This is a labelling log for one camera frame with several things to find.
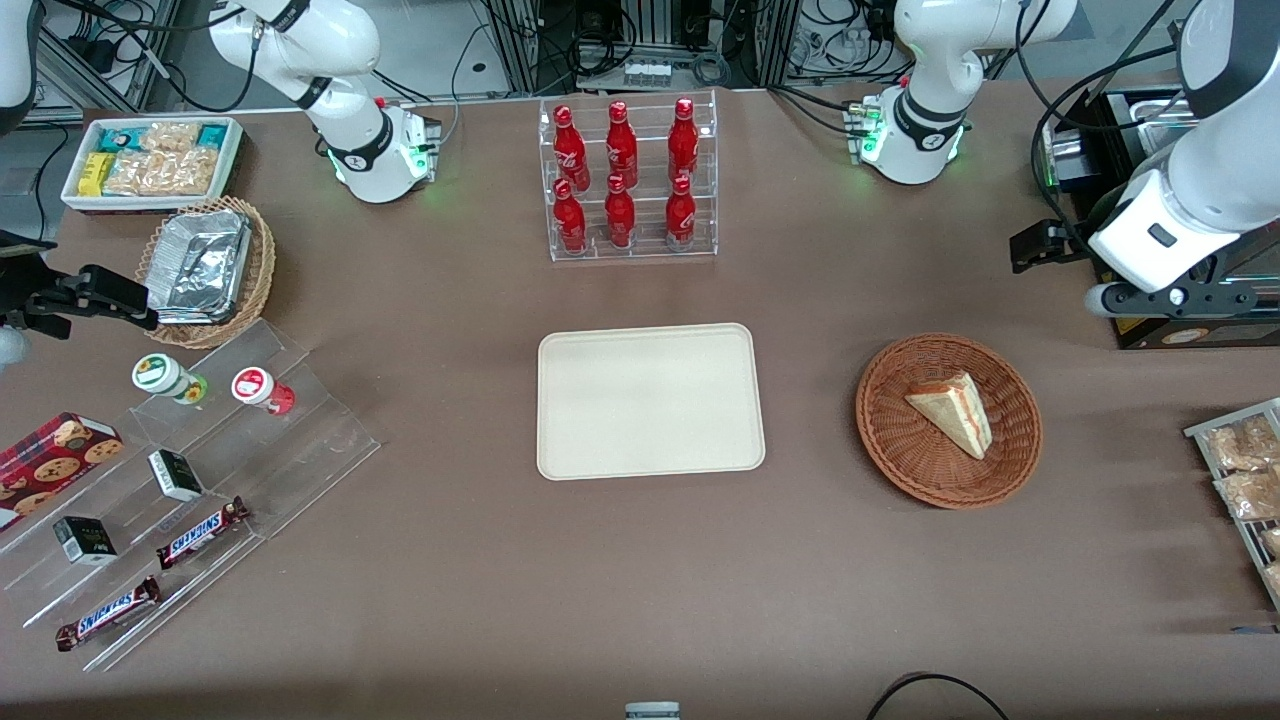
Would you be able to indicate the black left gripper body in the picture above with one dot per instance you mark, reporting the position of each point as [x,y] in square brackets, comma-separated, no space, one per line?
[1071,243]

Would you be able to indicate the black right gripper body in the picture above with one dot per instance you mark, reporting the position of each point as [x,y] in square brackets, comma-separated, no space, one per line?
[40,303]

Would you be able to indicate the triangular sandwich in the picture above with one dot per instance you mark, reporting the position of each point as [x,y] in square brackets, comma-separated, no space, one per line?
[955,412]

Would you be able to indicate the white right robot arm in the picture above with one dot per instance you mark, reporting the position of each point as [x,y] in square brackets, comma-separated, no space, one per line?
[365,150]

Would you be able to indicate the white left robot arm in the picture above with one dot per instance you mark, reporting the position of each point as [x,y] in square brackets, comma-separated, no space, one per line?
[920,120]

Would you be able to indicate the light wicker basket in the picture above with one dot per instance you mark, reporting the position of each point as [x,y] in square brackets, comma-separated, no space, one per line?
[262,270]

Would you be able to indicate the brown wicker basket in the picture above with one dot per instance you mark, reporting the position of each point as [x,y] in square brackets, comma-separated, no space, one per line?
[900,440]

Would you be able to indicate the beige plastic tray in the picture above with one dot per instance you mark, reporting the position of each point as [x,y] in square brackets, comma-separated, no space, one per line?
[650,400]

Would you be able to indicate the green lid white cup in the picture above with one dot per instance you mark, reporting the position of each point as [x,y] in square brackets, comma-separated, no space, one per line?
[160,375]

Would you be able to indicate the stacked aluminium foil trays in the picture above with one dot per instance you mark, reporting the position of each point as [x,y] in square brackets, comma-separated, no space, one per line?
[198,265]

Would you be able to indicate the white plastic snack bin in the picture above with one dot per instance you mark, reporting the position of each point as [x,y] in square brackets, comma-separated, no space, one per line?
[75,195]

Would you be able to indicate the yellow snack packet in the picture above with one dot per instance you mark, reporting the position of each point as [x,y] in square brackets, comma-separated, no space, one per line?
[95,174]

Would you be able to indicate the clear bag of crackers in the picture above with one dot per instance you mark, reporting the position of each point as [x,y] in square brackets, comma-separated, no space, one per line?
[170,138]
[165,173]

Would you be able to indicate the teal snack packet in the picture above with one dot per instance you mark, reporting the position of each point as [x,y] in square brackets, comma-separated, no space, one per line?
[212,135]
[120,138]

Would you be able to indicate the black food warmer appliance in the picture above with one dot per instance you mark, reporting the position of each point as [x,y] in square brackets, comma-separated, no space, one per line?
[1190,330]

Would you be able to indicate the red lid white cup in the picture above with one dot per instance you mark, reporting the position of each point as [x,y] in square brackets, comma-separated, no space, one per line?
[255,386]

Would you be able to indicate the red plaid cookie box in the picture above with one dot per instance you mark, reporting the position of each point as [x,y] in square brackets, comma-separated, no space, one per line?
[50,465]

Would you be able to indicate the small black box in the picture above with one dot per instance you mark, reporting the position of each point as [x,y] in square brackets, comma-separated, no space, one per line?
[176,475]
[85,541]

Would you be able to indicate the clear acrylic stepped display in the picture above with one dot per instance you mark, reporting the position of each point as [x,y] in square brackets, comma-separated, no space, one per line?
[300,450]

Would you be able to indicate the snickers chocolate bar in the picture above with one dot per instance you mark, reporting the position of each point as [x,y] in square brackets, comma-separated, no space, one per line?
[200,533]
[108,613]

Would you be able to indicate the clear bag of pastries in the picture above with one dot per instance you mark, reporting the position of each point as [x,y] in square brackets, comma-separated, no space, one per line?
[1245,445]
[1252,495]

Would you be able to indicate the red cola bottle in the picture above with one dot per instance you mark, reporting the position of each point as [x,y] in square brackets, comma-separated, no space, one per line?
[680,218]
[620,218]
[570,222]
[621,148]
[683,143]
[571,150]

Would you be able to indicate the clear acrylic bottle rack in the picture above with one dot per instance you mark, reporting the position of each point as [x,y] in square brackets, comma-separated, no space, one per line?
[645,240]

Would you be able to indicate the white power strip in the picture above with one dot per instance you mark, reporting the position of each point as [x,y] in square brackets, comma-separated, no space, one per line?
[647,74]

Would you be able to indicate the small grey device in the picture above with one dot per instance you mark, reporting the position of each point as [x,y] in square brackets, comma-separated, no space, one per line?
[652,711]

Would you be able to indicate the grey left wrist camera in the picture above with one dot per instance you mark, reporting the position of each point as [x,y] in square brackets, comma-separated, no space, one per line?
[1180,300]

